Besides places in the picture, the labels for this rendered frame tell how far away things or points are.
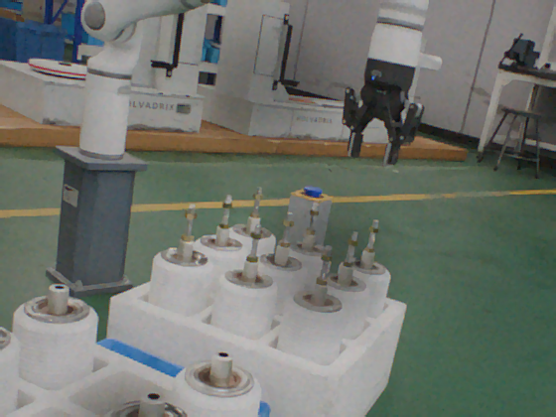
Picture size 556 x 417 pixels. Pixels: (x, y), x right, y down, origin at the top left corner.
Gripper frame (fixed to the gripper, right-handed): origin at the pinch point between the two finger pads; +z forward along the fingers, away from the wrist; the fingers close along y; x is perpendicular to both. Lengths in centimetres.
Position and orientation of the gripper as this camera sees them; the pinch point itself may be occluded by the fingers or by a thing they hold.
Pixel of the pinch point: (371, 153)
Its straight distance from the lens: 106.6
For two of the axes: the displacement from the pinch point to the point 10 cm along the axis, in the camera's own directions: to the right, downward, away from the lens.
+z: -1.9, 9.4, 2.9
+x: 6.5, -1.0, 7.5
